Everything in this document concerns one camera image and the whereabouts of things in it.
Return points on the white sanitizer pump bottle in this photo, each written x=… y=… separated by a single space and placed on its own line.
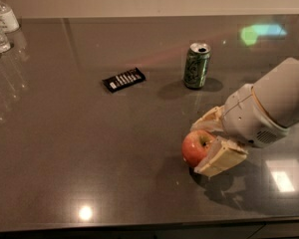
x=8 y=20

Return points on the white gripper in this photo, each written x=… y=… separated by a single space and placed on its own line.
x=247 y=119

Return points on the red apple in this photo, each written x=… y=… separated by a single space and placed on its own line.
x=195 y=146

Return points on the green soda can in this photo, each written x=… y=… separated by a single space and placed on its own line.
x=196 y=66

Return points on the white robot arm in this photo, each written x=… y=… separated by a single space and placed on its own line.
x=278 y=93

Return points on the black snack bar wrapper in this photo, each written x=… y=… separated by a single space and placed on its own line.
x=124 y=80

